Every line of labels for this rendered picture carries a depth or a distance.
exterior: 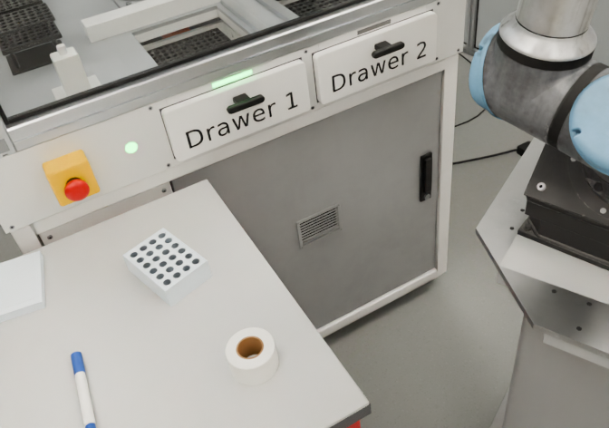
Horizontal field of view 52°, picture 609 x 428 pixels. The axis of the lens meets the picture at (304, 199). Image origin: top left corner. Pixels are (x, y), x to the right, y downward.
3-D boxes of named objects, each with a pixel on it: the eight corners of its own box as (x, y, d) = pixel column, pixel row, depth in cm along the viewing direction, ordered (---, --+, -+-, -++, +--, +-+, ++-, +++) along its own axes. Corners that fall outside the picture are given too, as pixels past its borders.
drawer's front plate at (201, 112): (311, 110, 126) (304, 61, 119) (178, 162, 118) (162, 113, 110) (306, 106, 128) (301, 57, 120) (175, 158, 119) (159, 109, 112)
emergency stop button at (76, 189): (93, 198, 106) (85, 179, 104) (71, 207, 105) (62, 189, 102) (89, 188, 108) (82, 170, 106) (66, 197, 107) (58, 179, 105)
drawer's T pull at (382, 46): (405, 48, 125) (405, 42, 124) (373, 60, 123) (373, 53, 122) (394, 42, 127) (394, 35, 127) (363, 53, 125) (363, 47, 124)
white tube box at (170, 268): (212, 276, 102) (207, 260, 100) (171, 306, 98) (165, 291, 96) (169, 242, 110) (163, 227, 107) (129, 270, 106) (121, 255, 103)
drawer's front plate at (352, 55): (436, 60, 136) (438, 12, 129) (322, 105, 127) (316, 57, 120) (430, 57, 137) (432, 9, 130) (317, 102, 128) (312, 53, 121)
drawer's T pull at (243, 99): (265, 102, 115) (265, 95, 114) (229, 115, 113) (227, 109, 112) (257, 93, 118) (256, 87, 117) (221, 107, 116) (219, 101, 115)
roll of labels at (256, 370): (268, 391, 85) (264, 374, 82) (222, 380, 87) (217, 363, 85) (285, 349, 90) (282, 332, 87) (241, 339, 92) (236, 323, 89)
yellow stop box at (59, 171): (102, 194, 109) (89, 161, 105) (62, 210, 107) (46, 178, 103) (95, 179, 113) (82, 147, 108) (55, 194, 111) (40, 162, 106)
